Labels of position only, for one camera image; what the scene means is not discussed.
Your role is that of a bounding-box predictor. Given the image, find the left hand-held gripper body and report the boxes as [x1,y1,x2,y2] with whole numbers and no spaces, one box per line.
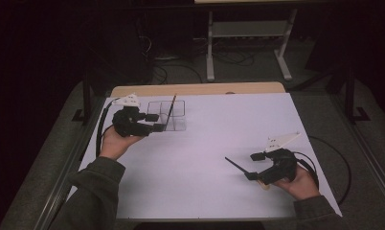
[111,93,157,139]

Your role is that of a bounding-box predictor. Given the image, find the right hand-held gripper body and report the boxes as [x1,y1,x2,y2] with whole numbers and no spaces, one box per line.
[260,131,302,187]

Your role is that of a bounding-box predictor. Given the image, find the thin dark makeup brush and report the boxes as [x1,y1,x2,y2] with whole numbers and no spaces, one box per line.
[164,93,178,131]

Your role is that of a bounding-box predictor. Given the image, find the clear plastic organizer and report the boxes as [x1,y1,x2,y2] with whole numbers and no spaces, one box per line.
[146,99,188,133]

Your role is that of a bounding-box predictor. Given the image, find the person's left hand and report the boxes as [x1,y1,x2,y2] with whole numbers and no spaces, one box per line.
[99,126,146,161]

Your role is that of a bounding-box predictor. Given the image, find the person's right hand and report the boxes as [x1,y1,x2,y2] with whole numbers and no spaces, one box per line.
[272,165,322,201]

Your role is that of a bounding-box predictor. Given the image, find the black metal stand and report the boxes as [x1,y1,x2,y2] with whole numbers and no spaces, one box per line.
[344,64,372,125]
[71,72,93,125]

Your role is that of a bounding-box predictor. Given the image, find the white board sheet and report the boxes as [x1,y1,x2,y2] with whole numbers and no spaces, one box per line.
[67,92,344,221]

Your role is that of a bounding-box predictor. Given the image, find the left hand-held gripper black cable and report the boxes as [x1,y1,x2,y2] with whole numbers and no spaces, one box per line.
[95,97,120,158]

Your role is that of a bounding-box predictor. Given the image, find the hand-held gripper black cable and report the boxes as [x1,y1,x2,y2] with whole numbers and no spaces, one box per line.
[95,97,120,158]
[292,135,353,206]

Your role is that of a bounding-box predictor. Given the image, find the right hand-held gripper black cable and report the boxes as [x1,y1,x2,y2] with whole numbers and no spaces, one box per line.
[292,135,353,206]

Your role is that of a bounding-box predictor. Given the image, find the aluminium rail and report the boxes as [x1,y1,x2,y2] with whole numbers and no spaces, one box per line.
[327,95,385,206]
[33,95,107,230]

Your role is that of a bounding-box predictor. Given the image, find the tangled black floor cables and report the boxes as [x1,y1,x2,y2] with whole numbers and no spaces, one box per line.
[212,47,256,67]

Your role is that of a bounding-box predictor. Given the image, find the white metal desk frame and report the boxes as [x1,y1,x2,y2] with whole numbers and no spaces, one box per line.
[193,0,299,82]

